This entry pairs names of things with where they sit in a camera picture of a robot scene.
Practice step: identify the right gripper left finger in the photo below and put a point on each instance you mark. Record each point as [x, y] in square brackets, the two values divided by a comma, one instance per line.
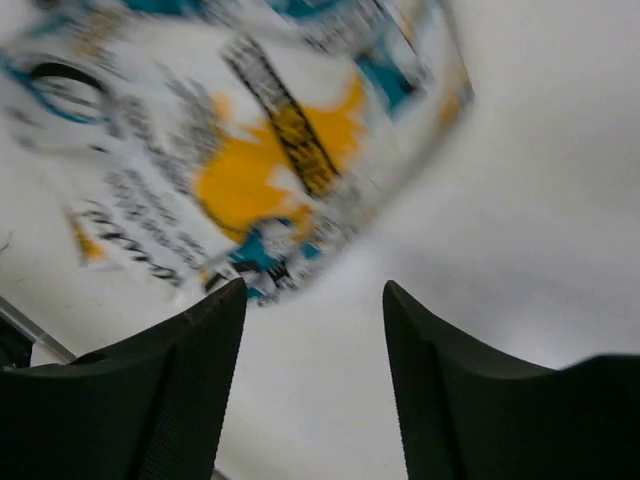
[151, 406]

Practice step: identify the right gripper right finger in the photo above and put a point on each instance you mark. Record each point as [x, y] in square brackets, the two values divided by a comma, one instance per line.
[467, 410]

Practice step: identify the printed white teal yellow shorts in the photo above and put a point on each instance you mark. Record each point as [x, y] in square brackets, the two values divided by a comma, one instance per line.
[196, 142]

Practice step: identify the aluminium table edge rail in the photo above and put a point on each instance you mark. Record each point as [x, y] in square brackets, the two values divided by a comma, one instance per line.
[33, 332]

